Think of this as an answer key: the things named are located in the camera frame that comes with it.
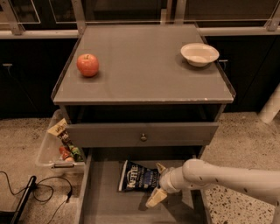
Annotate red snack item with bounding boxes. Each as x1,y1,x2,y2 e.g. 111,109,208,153
59,146,74,162

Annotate grey cabinet with glass top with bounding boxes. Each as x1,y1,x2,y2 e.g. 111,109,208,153
52,24,235,111

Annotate black flat device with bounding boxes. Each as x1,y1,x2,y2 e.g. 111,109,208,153
0,176,37,224

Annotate black cable on floor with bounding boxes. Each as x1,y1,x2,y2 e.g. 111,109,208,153
0,171,74,224

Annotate round metal drawer knob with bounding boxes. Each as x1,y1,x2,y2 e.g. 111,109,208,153
140,133,147,142

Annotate clear plastic storage bin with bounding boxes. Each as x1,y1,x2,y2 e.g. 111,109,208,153
36,109,85,173

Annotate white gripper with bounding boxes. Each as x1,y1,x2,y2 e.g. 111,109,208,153
145,163,185,208

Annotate blue Kettle chip bag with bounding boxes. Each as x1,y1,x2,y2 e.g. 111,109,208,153
118,160,159,192

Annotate tan snack packet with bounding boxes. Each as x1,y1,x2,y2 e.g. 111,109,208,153
47,118,67,137

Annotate red apple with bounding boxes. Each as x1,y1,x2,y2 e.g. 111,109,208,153
76,53,99,77

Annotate grey top drawer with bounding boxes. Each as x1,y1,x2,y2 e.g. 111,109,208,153
66,122,218,148

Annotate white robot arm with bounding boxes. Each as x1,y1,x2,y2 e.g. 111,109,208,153
145,158,280,224

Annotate grey open middle drawer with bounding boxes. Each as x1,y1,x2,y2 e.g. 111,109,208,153
74,147,212,224

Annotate white bowl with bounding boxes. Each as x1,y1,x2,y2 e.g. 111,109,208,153
180,43,220,67

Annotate metal railing frame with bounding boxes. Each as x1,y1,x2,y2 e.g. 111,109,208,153
0,0,280,39

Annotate green snack bag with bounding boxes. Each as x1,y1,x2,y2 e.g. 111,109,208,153
58,133,83,162

